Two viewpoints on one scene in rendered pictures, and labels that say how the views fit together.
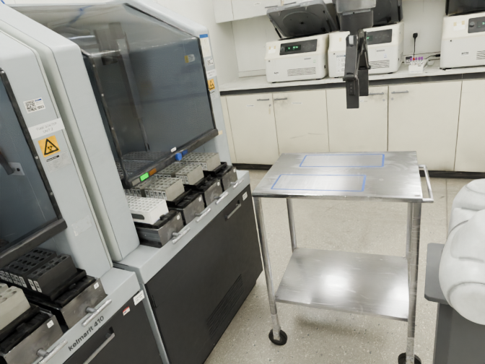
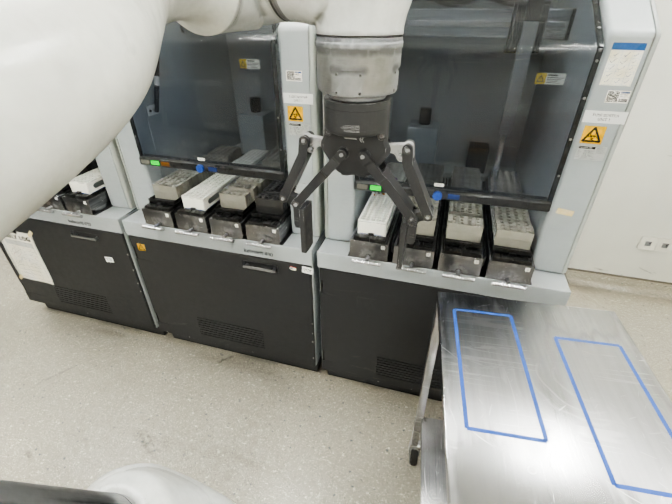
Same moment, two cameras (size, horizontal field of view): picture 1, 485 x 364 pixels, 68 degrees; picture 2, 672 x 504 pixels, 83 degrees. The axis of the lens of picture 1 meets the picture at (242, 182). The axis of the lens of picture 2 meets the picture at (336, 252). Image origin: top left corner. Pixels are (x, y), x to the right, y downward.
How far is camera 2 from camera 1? 1.10 m
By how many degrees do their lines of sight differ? 66
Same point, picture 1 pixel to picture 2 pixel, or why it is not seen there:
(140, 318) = (303, 284)
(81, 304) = (259, 232)
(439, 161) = not seen: outside the picture
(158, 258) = (340, 260)
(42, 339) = (229, 229)
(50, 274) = (263, 202)
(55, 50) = not seen: hidden behind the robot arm
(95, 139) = not seen: hidden behind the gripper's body
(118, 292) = (290, 251)
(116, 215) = (336, 202)
